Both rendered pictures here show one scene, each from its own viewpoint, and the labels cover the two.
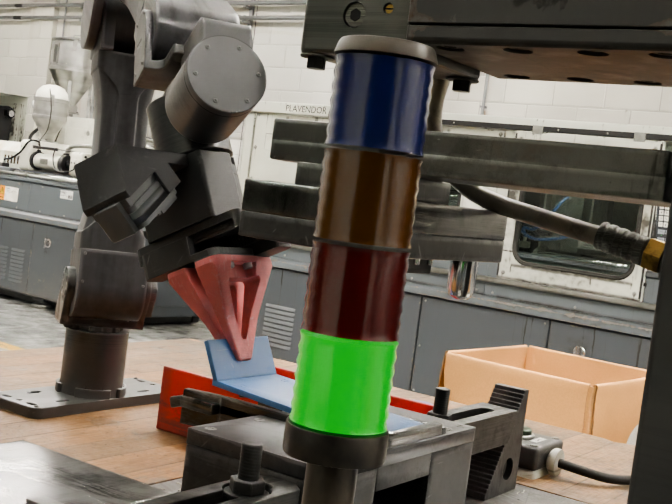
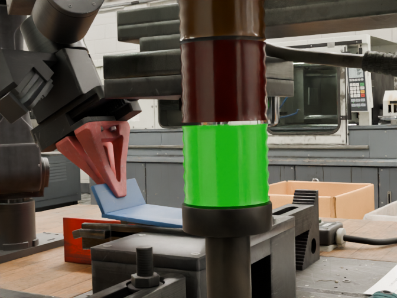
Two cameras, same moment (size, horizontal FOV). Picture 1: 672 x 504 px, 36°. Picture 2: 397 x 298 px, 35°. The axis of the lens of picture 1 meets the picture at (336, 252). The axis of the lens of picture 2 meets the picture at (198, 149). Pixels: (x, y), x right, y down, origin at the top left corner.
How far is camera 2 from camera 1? 0.13 m
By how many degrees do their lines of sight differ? 4
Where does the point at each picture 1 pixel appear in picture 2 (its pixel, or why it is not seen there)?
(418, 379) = not seen: hidden behind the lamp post
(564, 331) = (304, 171)
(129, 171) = (14, 67)
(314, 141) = (149, 21)
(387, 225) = (246, 16)
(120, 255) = (19, 146)
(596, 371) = (331, 189)
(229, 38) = not seen: outside the picture
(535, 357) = (292, 187)
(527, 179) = (316, 15)
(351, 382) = (236, 159)
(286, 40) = (104, 21)
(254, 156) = not seen: hidden behind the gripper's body
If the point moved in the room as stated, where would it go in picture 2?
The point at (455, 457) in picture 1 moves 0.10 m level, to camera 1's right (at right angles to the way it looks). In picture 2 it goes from (285, 239) to (386, 235)
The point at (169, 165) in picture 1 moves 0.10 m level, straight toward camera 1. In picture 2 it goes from (44, 61) to (44, 50)
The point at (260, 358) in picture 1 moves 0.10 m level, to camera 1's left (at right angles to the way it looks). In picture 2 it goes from (132, 194) to (33, 197)
